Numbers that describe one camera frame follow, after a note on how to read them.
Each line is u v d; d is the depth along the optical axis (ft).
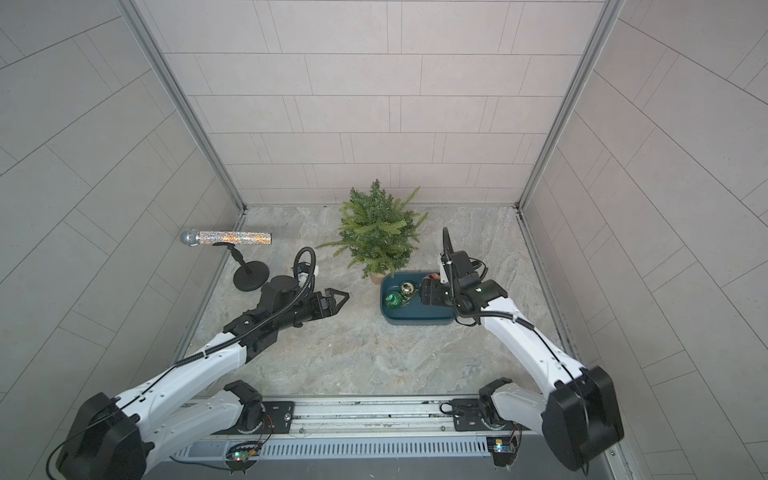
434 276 2.60
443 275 2.37
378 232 2.32
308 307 2.25
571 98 2.84
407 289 2.92
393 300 2.84
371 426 2.32
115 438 1.22
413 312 2.87
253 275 3.16
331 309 2.23
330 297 2.27
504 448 2.24
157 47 2.53
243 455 2.08
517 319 1.60
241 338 1.75
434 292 2.32
